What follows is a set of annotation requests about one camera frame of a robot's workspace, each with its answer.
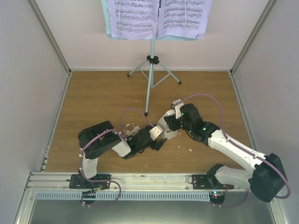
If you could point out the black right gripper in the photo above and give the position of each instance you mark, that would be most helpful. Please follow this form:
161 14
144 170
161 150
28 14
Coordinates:
171 122

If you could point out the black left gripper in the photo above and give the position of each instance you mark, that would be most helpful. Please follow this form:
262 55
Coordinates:
157 145

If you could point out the white metronome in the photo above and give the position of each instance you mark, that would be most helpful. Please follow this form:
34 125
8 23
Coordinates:
167 133

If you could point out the light blue music stand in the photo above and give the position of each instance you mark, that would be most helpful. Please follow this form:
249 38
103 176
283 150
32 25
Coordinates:
149 77

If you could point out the white sheet music pages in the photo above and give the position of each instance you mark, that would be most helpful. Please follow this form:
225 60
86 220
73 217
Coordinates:
158 18

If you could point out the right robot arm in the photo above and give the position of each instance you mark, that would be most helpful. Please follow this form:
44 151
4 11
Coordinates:
263 175

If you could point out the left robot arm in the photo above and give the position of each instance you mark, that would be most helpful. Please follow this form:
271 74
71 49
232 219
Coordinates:
98 139

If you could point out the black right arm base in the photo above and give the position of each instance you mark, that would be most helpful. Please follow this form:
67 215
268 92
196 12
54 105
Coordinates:
202 181

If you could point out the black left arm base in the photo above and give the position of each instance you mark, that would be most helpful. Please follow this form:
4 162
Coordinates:
77 181

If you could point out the white debris pile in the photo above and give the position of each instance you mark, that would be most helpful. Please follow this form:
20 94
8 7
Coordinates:
130 131

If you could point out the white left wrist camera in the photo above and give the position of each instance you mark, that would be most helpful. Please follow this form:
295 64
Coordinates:
155 132

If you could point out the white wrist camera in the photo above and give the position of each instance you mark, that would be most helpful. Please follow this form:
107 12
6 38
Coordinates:
176 105
155 132

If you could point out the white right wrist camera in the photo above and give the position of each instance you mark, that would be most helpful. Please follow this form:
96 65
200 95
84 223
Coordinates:
176 105

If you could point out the aluminium front rail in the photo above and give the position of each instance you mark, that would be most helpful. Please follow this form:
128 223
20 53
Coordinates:
128 181

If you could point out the slotted grey cable duct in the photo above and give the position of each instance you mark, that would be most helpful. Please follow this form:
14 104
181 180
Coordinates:
125 196

